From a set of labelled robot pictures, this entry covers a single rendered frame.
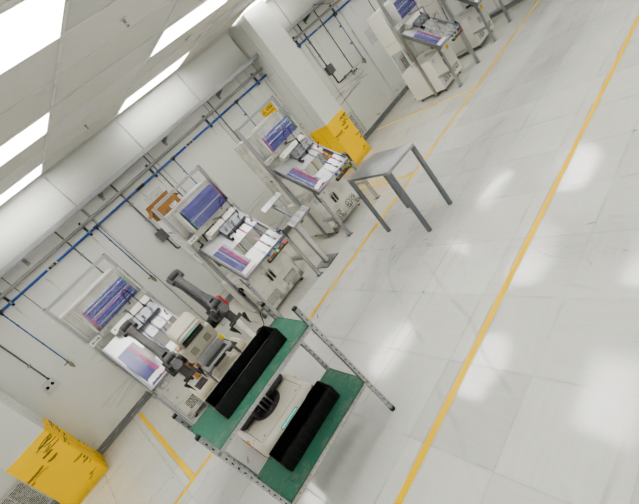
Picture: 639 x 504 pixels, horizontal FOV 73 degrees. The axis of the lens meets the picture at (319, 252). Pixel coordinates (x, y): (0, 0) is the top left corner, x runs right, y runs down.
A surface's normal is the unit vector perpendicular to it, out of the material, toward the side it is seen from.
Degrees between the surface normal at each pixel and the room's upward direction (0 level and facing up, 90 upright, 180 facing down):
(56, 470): 90
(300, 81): 90
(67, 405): 90
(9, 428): 90
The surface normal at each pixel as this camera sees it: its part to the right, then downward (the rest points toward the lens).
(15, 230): 0.56, -0.05
